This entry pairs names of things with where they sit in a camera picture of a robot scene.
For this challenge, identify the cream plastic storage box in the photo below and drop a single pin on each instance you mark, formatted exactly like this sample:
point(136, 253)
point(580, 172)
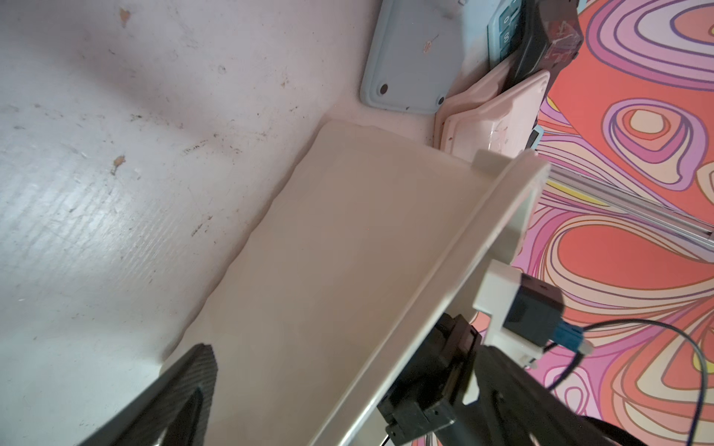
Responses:
point(372, 239)

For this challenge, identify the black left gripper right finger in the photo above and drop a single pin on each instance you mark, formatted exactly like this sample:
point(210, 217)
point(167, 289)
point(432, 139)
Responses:
point(514, 409)

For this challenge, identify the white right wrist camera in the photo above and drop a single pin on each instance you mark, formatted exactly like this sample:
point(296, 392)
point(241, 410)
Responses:
point(525, 315)

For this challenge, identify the light blue calculator far left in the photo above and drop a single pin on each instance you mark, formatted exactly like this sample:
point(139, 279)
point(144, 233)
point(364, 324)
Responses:
point(416, 53)

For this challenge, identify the teal calculator at back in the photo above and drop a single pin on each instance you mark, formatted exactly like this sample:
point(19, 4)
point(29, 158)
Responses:
point(504, 31)

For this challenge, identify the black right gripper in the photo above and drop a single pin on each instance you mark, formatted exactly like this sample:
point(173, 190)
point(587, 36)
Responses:
point(427, 396)

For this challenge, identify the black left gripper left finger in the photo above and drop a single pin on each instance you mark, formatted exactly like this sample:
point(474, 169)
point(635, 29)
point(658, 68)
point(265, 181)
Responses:
point(174, 410)

